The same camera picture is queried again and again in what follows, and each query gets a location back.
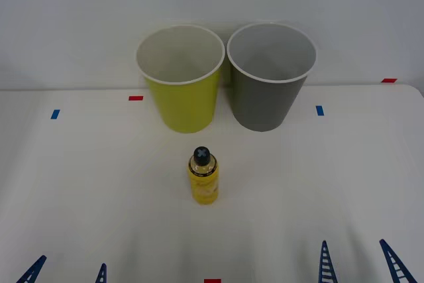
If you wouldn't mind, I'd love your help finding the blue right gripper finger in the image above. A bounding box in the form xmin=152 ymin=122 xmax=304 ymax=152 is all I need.
xmin=318 ymin=240 xmax=339 ymax=283
xmin=379 ymin=239 xmax=418 ymax=283

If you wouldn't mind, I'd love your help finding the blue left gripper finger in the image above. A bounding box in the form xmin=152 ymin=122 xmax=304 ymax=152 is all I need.
xmin=95 ymin=262 xmax=108 ymax=283
xmin=15 ymin=255 xmax=48 ymax=283

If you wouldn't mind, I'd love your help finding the yellow bottle with black cap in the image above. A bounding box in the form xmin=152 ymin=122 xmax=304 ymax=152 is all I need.
xmin=187 ymin=146 xmax=219 ymax=206

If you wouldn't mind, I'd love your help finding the grey plastic bin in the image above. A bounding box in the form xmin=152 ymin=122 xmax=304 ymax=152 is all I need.
xmin=226 ymin=21 xmax=317 ymax=133

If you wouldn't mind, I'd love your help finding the yellow-green plastic bin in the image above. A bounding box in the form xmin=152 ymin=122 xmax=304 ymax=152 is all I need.
xmin=135 ymin=24 xmax=227 ymax=135

